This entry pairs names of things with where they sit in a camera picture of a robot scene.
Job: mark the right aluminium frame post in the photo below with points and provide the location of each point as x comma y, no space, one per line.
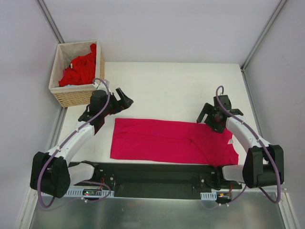
270,22

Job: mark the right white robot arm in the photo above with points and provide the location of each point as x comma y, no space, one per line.
264,162

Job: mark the red t shirt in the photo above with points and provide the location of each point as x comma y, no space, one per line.
81,70

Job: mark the magenta t shirt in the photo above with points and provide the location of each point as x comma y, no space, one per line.
171,142

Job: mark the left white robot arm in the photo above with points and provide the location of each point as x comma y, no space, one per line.
51,173

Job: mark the wicker laundry basket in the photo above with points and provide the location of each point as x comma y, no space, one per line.
65,53

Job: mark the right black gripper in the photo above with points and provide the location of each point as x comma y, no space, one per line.
208,113

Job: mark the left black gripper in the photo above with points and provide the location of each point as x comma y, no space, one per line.
118,102

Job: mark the left white cable duct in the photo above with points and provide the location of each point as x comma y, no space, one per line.
88,192

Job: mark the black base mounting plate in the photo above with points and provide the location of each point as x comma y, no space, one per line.
167,181

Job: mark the aluminium frame post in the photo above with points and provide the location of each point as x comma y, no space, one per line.
50,21
270,22

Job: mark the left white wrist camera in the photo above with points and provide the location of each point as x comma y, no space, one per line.
101,84

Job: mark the left aluminium frame post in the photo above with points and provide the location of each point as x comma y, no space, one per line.
50,21

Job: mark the white cable duct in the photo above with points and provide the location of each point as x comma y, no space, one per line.
88,192
208,196

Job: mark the right white cable duct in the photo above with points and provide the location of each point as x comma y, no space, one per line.
208,196

